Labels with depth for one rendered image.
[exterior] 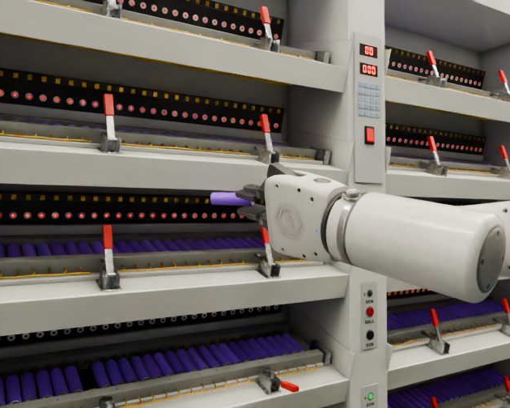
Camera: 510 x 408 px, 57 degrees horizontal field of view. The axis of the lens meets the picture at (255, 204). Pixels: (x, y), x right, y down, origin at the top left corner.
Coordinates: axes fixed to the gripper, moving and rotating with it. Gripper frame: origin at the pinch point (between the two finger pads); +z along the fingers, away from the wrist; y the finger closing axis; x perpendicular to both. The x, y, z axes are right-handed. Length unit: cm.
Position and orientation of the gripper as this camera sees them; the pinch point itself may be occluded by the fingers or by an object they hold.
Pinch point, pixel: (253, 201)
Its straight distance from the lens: 64.7
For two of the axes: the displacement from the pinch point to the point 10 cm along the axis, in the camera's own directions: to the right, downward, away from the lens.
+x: 7.3, -2.9, 6.2
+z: -6.8, -1.7, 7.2
